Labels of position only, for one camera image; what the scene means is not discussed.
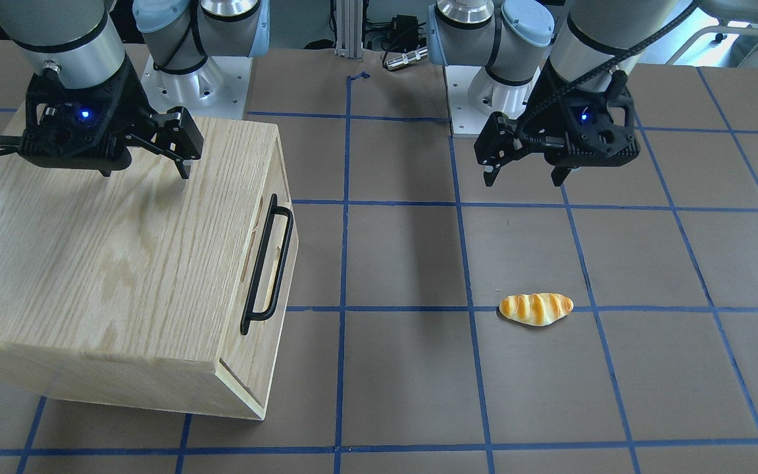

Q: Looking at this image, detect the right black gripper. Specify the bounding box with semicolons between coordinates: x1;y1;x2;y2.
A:
18;68;204;180

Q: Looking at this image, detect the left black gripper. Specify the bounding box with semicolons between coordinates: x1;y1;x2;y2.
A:
473;71;640;187

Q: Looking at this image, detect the black metal drawer handle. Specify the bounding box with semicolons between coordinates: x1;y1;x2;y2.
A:
240;194;294;336

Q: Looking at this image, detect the wooden drawer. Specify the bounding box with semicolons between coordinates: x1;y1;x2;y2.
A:
220;139;299;420

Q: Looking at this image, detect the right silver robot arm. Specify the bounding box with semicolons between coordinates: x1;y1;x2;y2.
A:
0;1;270;179

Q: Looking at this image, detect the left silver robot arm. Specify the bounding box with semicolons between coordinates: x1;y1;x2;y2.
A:
426;1;699;186

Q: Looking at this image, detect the light wooden drawer cabinet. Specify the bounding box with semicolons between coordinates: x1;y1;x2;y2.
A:
0;117;282;417

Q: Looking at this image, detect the toy bread roll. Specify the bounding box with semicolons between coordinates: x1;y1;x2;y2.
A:
497;293;574;327

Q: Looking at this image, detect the black electronics box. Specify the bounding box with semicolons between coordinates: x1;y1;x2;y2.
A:
389;14;419;51

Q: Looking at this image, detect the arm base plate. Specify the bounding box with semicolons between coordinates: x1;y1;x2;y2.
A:
141;57;253;120
443;66;538;138

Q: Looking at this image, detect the aluminium frame post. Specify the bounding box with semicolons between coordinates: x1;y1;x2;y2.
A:
334;0;365;61

